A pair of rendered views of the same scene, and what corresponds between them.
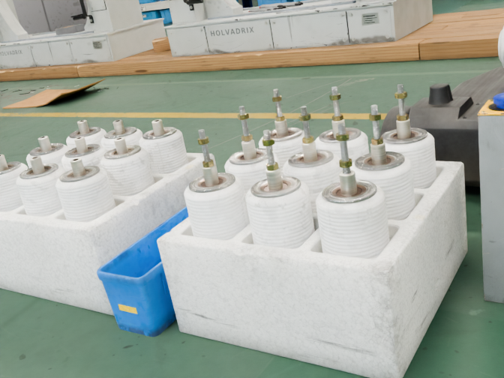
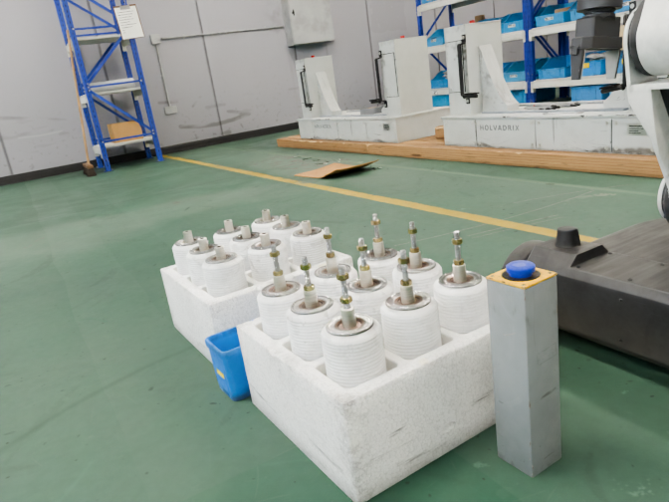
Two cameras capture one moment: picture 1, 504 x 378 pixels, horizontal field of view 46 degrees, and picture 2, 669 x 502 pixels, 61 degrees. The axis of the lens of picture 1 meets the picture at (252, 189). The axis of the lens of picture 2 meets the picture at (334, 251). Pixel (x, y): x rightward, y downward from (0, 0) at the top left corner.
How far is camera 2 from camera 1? 0.46 m
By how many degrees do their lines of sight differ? 24
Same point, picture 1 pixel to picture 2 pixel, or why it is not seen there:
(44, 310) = (189, 357)
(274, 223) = (297, 336)
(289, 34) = (553, 135)
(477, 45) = not seen: outside the picture
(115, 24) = (404, 110)
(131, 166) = (266, 257)
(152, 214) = not seen: hidden behind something
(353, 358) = (333, 469)
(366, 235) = (347, 367)
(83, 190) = (216, 272)
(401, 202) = (414, 343)
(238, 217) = not seen: hidden behind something
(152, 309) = (233, 378)
